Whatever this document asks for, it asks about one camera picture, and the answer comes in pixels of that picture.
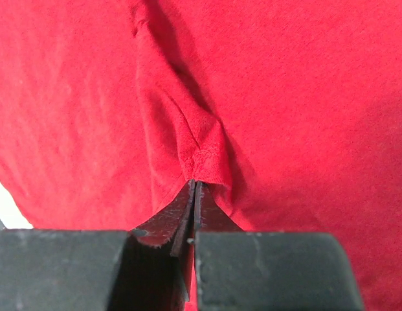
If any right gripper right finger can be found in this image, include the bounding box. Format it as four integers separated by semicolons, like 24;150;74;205
194;182;364;310

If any red t-shirt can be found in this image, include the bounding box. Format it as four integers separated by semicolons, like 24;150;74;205
0;1;402;310

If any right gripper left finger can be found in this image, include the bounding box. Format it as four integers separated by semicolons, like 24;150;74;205
0;181;195;310

